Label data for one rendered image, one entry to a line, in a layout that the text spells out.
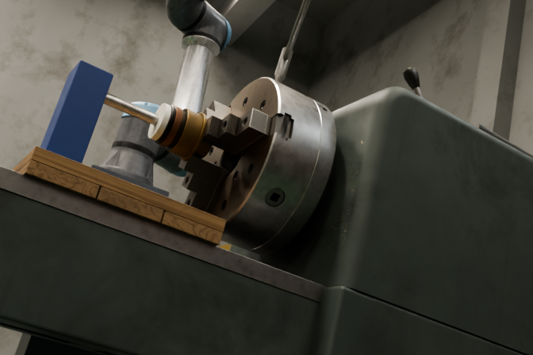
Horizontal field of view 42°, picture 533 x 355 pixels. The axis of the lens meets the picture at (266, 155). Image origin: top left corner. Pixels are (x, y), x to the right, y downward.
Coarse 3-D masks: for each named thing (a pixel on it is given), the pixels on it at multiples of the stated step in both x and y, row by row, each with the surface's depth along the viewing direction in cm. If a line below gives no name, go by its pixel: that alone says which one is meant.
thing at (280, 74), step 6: (282, 48) 136; (282, 54) 136; (282, 60) 135; (288, 60) 135; (282, 66) 135; (288, 66) 136; (276, 72) 135; (282, 72) 134; (276, 78) 135; (282, 78) 135
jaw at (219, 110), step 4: (212, 104) 137; (216, 104) 136; (220, 104) 138; (212, 108) 136; (216, 108) 135; (220, 108) 136; (224, 108) 137; (228, 108) 138; (204, 112) 133; (208, 112) 132; (212, 112) 133; (216, 112) 134; (220, 112) 135; (224, 112) 136; (228, 112) 137; (208, 116) 130; (216, 116) 132; (220, 116) 133; (224, 116) 134
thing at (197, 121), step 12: (180, 108) 123; (180, 120) 121; (192, 120) 121; (204, 120) 123; (168, 132) 120; (180, 132) 121; (192, 132) 121; (204, 132) 122; (168, 144) 122; (180, 144) 121; (192, 144) 121; (204, 144) 123; (180, 156) 126; (204, 156) 125
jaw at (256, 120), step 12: (252, 108) 118; (216, 120) 122; (228, 120) 119; (240, 120) 120; (252, 120) 116; (264, 120) 118; (276, 120) 117; (288, 120) 119; (216, 132) 121; (228, 132) 119; (240, 132) 118; (252, 132) 117; (264, 132) 117; (288, 132) 118; (216, 144) 123; (228, 144) 122; (240, 144) 121; (252, 144) 121
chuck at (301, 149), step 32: (256, 96) 129; (288, 96) 122; (320, 128) 122; (224, 160) 133; (256, 160) 118; (288, 160) 116; (224, 192) 125; (256, 192) 115; (288, 192) 117; (256, 224) 119
